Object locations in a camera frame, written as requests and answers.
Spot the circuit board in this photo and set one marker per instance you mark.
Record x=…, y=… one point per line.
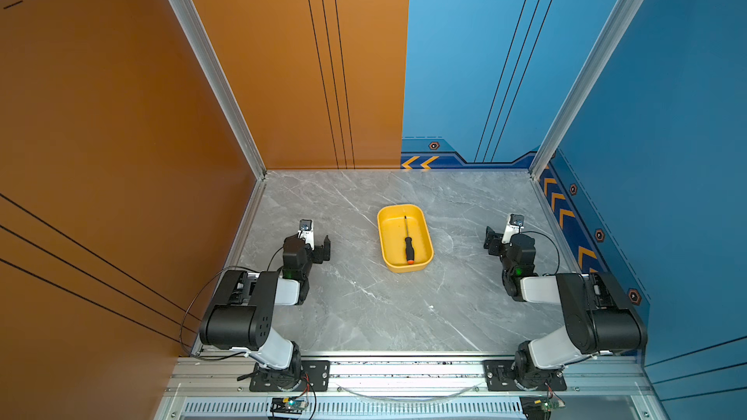
x=541, y=409
x=288, y=407

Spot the yellow plastic bin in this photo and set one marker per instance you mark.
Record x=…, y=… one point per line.
x=392, y=237

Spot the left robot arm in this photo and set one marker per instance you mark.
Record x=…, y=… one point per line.
x=240, y=314

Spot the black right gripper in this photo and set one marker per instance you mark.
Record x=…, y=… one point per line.
x=492, y=242

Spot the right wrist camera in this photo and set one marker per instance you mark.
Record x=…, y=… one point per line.
x=515, y=223

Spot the black orange handled screwdriver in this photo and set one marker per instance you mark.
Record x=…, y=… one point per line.
x=409, y=246

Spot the right circuit board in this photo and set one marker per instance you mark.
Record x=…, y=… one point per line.
x=541, y=409

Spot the aluminium front frame rail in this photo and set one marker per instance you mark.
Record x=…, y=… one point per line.
x=409, y=385

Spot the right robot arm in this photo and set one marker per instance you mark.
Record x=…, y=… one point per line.
x=598, y=316

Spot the aluminium corner post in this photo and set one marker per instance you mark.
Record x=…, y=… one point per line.
x=609, y=38
x=196, y=34

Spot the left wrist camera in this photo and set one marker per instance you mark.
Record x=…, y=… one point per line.
x=306, y=232

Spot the left circuit board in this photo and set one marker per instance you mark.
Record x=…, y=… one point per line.
x=288, y=407

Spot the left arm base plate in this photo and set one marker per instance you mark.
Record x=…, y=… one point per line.
x=314, y=374

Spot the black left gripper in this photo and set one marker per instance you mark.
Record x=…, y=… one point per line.
x=317, y=257

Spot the right aluminium corner post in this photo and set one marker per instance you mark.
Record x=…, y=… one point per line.
x=609, y=38

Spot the left aluminium corner post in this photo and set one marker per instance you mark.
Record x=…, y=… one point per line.
x=196, y=34

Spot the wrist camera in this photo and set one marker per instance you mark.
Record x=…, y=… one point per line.
x=515, y=223
x=306, y=232

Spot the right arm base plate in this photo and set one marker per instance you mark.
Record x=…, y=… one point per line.
x=504, y=376

